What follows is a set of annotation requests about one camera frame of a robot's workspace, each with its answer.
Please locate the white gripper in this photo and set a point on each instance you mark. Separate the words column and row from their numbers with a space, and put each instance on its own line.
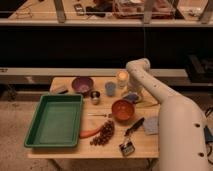
column 133, row 86

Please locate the blue sponge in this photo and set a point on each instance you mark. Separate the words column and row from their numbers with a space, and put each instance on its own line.
column 132, row 97

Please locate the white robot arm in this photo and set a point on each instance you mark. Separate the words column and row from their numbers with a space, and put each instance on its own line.
column 181, row 139

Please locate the green plastic tray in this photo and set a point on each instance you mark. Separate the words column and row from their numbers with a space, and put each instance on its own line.
column 56, row 122

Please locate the glass candle jar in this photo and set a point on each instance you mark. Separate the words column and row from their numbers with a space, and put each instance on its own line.
column 122, row 78

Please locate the yellow banana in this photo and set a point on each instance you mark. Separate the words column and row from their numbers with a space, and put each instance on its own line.
column 145, row 104

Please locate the blue cup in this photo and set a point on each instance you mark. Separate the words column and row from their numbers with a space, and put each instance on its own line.
column 110, row 89

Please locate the orange bowl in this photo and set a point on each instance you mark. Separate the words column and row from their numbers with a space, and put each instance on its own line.
column 122, row 110

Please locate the black brush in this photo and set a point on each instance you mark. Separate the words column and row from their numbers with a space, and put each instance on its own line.
column 134, row 127

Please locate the small metal cup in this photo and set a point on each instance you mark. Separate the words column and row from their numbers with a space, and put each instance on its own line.
column 95, row 97

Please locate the grey cloth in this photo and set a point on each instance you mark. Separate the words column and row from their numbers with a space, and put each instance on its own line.
column 150, row 125

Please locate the wooden table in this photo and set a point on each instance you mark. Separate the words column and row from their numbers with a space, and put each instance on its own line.
column 146, row 146

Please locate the purple bowl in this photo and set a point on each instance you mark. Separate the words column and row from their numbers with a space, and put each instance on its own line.
column 82, row 85

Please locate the bunch of red grapes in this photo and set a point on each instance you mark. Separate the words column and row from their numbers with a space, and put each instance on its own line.
column 106, row 133

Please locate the metal spoon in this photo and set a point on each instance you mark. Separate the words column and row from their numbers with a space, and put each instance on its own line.
column 104, row 115

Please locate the small metal binder clip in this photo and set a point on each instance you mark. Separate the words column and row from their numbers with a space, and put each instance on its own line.
column 126, row 147

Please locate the orange carrot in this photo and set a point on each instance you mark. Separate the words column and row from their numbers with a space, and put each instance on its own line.
column 89, row 133

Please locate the clear plastic box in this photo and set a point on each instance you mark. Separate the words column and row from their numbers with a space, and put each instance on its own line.
column 136, row 8

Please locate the grey block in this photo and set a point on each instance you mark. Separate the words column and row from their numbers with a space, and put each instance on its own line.
column 60, row 90

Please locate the black foot pedal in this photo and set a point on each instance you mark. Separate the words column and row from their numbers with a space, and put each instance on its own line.
column 208, row 135

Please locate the black remote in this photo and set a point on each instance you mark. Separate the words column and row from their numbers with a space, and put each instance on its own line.
column 79, row 9

